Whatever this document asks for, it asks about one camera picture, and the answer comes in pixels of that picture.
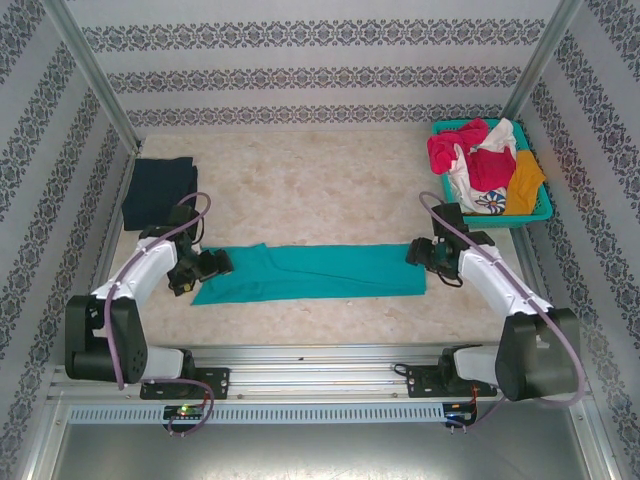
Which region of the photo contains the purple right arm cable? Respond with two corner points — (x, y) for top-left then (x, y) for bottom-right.
(418, 191), (586, 434)

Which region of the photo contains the teal plastic basket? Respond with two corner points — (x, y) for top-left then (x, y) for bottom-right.
(431, 118), (554, 230)

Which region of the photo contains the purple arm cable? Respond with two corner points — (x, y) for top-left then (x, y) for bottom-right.
(103, 192), (216, 440)
(418, 191), (586, 434)

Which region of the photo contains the right controller circuit board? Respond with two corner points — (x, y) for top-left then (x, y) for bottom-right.
(443, 402), (479, 426)

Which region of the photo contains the white floral print t-shirt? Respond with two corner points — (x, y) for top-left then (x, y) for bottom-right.
(446, 118), (518, 216)

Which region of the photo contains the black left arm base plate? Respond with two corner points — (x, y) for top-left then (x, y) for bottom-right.
(139, 367), (232, 401)

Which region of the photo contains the aluminium side rail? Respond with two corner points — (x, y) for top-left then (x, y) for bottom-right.
(512, 227), (574, 361)
(67, 144), (144, 364)

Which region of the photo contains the teal printed t-shirt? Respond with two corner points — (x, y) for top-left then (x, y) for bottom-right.
(190, 242), (428, 307)

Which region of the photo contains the left controller circuit board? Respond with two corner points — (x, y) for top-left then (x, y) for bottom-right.
(163, 404), (209, 421)

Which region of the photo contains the aluminium rail frame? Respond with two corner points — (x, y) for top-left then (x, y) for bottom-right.
(47, 342), (591, 402)

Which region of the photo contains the orange t-shirt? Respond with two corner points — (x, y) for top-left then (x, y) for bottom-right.
(501, 149), (547, 216)

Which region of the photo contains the controller circuit board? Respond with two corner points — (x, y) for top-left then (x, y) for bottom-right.
(443, 402), (479, 426)
(163, 404), (209, 421)

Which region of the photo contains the crumpled pink t-shirt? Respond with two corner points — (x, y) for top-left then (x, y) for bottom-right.
(426, 118), (517, 193)

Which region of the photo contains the aluminium corner post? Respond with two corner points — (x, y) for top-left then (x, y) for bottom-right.
(38, 0), (145, 154)
(498, 0), (585, 124)

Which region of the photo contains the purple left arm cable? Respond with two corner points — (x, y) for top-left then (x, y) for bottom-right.
(103, 192), (216, 440)

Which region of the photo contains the slotted grey cable duct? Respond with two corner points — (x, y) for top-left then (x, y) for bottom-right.
(67, 403), (446, 425)

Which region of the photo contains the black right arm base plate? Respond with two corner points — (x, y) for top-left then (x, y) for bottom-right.
(405, 363), (499, 400)

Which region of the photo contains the folded navy t-shirt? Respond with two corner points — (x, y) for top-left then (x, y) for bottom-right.
(122, 157), (200, 232)

